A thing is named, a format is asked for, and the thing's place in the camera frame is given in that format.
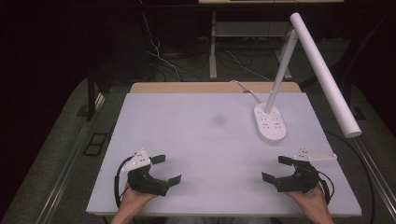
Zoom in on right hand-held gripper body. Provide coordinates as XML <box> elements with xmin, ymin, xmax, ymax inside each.
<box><xmin>275</xmin><ymin>148</ymin><xmax>338</xmax><ymax>194</ymax></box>

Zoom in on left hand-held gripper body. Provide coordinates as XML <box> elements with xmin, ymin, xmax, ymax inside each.
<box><xmin>120</xmin><ymin>148</ymin><xmax>171</xmax><ymax>198</ymax></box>

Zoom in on person's right hand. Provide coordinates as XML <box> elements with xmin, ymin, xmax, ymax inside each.
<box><xmin>284</xmin><ymin>182</ymin><xmax>329</xmax><ymax>217</ymax></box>

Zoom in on person's left hand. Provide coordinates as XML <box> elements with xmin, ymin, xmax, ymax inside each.
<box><xmin>117</xmin><ymin>183</ymin><xmax>157</xmax><ymax>217</ymax></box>

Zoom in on white table mat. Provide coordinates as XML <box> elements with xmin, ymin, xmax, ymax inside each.
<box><xmin>85</xmin><ymin>91</ymin><xmax>363</xmax><ymax>218</ymax></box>

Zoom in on black stand leg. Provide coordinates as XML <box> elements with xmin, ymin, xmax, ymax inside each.
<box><xmin>85</xmin><ymin>70</ymin><xmax>98</xmax><ymax>122</ymax></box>

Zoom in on white desk lamp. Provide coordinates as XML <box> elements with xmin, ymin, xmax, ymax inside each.
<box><xmin>253</xmin><ymin>12</ymin><xmax>363</xmax><ymax>145</ymax></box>

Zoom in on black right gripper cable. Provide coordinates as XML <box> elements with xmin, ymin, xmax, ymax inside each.
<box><xmin>317</xmin><ymin>170</ymin><xmax>336</xmax><ymax>206</ymax></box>

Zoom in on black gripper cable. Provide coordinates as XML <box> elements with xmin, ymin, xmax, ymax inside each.
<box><xmin>317</xmin><ymin>170</ymin><xmax>336</xmax><ymax>206</ymax></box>
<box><xmin>113</xmin><ymin>155</ymin><xmax>134</xmax><ymax>209</ymax></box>

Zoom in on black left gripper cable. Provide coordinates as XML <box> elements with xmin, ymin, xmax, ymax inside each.
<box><xmin>113</xmin><ymin>155</ymin><xmax>134</xmax><ymax>209</ymax></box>

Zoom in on long black floor cable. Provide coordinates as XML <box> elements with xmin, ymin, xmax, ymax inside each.
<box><xmin>324</xmin><ymin>130</ymin><xmax>375</xmax><ymax>224</ymax></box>

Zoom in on aluminium floor rail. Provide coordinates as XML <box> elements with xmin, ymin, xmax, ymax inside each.
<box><xmin>35</xmin><ymin>92</ymin><xmax>106</xmax><ymax>224</ymax></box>
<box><xmin>351</xmin><ymin>136</ymin><xmax>396</xmax><ymax>216</ymax></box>

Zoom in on white lamp cable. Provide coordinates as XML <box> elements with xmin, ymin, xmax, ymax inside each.
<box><xmin>229</xmin><ymin>79</ymin><xmax>264</xmax><ymax>105</ymax></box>

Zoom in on thin white cable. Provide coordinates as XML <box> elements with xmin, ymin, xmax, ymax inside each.
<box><xmin>138</xmin><ymin>0</ymin><xmax>183</xmax><ymax>82</ymax></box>

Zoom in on white metal desk frame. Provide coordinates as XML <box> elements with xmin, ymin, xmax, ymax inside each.
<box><xmin>209</xmin><ymin>11</ymin><xmax>294</xmax><ymax>81</ymax></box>

